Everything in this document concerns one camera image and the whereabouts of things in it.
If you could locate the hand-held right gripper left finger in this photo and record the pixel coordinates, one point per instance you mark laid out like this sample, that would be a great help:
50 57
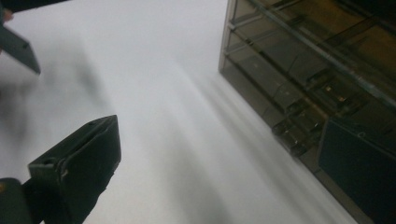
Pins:
81 168

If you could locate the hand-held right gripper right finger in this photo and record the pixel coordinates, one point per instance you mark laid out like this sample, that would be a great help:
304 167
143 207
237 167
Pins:
361 174

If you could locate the translucent brown drawer cabinet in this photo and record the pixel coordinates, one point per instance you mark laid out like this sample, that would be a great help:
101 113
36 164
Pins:
280 77

